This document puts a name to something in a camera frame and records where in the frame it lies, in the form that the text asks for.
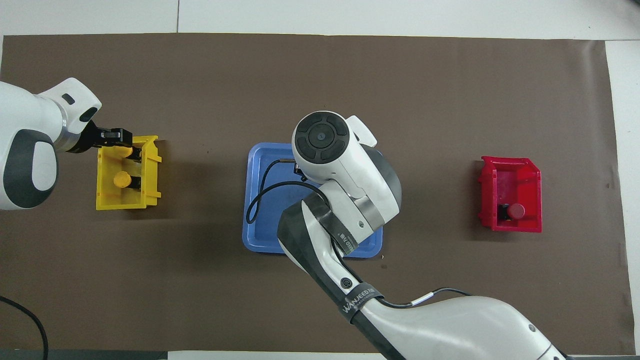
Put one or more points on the brown table mat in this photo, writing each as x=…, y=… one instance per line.
x=320, y=75

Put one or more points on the red plastic bin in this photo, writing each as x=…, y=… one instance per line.
x=530, y=190

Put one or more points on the red push button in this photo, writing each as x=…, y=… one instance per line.
x=516, y=211

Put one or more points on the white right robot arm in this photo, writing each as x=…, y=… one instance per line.
x=345, y=165

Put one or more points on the yellow plastic bin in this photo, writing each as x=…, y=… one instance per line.
x=120, y=202

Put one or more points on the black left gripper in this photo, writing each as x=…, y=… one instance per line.
x=87, y=137

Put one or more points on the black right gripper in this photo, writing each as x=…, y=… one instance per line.
x=300, y=174

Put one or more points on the blue plastic tray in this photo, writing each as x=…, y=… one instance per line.
x=270, y=240

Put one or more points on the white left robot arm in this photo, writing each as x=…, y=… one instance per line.
x=30, y=115

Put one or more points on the yellow push button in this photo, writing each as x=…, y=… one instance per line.
x=121, y=179

